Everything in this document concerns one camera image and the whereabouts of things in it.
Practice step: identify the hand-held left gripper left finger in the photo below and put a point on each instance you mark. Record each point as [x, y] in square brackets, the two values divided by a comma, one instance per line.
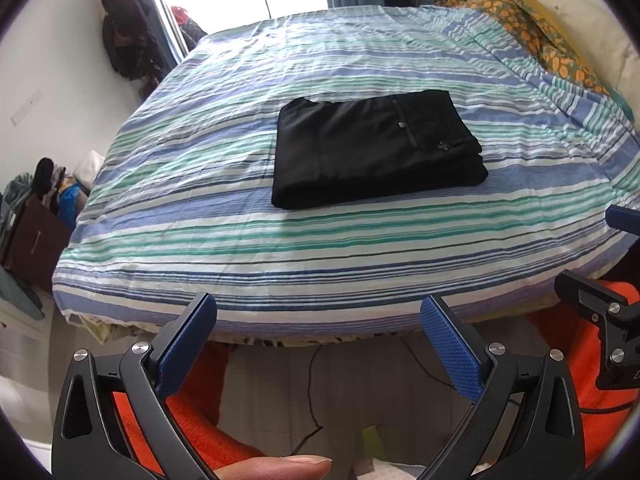
[187, 345]

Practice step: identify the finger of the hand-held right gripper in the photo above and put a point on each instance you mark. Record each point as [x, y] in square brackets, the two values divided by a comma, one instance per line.
[597, 300]
[622, 219]

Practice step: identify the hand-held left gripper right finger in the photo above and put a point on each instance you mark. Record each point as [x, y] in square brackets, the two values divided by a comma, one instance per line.
[452, 345]

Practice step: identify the black pants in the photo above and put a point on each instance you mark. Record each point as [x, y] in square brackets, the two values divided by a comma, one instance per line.
[370, 145]

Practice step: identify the person's left hand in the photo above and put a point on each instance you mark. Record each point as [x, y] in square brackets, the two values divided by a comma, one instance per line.
[270, 467]

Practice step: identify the floral patterned under sheet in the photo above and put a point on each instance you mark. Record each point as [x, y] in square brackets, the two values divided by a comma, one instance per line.
[225, 334]

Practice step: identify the orange fleece clothing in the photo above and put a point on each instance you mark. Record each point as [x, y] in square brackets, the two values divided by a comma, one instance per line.
[565, 380]

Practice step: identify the yellow green paper scrap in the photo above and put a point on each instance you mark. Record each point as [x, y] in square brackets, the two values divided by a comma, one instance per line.
[371, 441]

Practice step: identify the striped bed sheet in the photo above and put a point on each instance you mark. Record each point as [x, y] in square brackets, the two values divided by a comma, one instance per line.
[325, 250]

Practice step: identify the brown box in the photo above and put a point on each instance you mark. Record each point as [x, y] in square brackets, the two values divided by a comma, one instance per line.
[37, 245]

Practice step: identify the white bag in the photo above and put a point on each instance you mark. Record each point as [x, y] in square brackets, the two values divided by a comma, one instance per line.
[92, 166]

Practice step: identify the cream pillow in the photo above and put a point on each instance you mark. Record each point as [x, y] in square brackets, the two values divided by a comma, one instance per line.
[585, 15]

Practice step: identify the orange floral blanket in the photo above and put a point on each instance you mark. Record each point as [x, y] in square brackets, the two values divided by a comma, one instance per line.
[530, 25]

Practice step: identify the dark hanging clothes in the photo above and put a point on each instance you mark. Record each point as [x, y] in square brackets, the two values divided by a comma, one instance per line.
[130, 35]

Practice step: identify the red cloth by window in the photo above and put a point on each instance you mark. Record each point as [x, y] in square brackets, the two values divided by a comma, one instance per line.
[184, 22]

